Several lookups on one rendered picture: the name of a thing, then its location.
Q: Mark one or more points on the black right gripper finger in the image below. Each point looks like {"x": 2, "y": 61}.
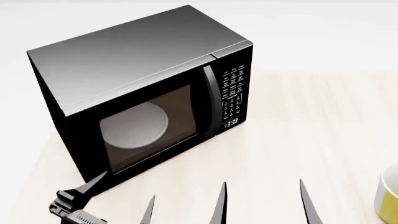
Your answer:
{"x": 220, "y": 210}
{"x": 309, "y": 210}

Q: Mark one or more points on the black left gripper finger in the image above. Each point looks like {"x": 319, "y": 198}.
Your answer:
{"x": 148, "y": 213}
{"x": 88, "y": 189}

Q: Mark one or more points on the black microwave door with window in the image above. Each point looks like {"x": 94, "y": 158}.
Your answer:
{"x": 174, "y": 149}

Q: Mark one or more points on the microwave control panel with display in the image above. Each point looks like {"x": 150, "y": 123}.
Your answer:
{"x": 234, "y": 93}

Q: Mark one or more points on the black microwave oven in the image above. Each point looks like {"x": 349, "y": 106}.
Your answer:
{"x": 130, "y": 53}

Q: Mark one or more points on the white round turntable plate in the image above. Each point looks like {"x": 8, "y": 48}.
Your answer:
{"x": 133, "y": 126}

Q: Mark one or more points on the white and yellow mug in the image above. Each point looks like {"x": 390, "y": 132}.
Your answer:
{"x": 387, "y": 196}

